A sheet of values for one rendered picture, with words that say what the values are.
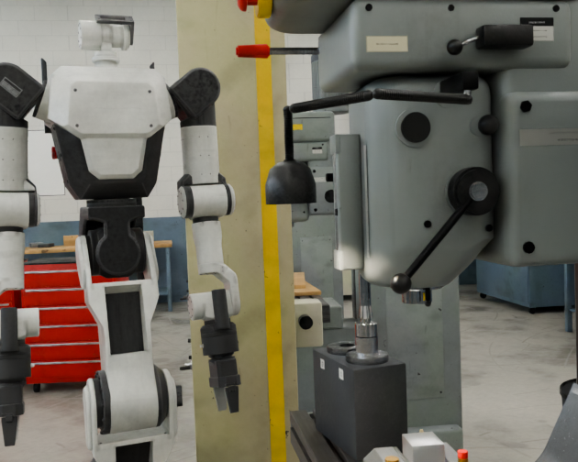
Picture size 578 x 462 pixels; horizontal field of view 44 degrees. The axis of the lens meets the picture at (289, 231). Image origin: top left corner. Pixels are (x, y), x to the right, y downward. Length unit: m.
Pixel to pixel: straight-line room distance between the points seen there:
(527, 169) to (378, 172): 0.22
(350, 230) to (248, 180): 1.74
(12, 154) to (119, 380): 0.56
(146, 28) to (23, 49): 1.65
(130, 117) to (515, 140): 0.91
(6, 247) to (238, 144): 1.34
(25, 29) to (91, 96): 8.86
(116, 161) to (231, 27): 1.33
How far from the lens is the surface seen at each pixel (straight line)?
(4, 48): 10.51
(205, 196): 1.74
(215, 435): 2.97
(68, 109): 1.66
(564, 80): 1.15
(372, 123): 1.07
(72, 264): 5.66
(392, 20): 1.05
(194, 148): 1.77
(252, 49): 1.21
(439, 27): 1.07
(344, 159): 1.10
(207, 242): 1.76
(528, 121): 1.10
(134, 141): 1.68
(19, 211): 1.69
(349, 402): 1.50
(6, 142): 1.72
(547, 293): 8.55
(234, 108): 2.84
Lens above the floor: 1.46
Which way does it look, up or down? 3 degrees down
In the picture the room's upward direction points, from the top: 2 degrees counter-clockwise
